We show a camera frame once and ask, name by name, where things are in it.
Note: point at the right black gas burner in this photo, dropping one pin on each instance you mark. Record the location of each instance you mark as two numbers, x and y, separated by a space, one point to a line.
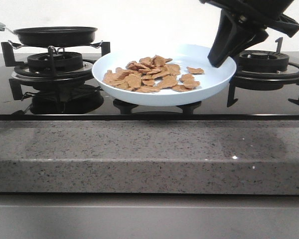
260 61

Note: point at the left silver stove knob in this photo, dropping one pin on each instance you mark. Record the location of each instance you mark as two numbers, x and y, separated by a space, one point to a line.
124 106

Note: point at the grey cabinet drawer front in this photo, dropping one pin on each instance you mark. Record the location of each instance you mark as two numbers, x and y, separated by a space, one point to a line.
110 216

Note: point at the silver wire pan stand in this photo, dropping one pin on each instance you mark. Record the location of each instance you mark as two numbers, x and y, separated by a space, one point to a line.
104 46

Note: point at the silver stove knob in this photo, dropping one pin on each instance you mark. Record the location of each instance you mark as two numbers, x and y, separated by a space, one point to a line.
124 106
190 107

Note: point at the right black pan support grate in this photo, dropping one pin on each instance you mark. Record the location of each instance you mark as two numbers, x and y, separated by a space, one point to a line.
263 81

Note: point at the light blue plate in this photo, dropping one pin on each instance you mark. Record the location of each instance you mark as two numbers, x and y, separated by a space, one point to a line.
212 81

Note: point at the black frying pan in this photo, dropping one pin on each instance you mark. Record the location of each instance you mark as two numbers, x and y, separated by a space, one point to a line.
57 36

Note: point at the black gas burner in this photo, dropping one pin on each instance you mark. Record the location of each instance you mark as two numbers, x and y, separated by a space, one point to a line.
63 62
260 61

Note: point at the left black gas burner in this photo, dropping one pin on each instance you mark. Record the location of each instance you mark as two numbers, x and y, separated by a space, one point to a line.
63 62

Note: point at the right silver stove knob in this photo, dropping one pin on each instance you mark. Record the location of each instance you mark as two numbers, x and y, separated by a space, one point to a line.
190 107

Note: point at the black glass gas cooktop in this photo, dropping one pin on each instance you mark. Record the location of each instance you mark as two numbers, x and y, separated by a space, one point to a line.
90 102

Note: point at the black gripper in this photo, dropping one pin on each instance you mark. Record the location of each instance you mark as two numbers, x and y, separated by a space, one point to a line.
243 23

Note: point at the brown meat slices pile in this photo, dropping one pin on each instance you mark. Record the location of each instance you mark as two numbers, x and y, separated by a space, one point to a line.
151 75

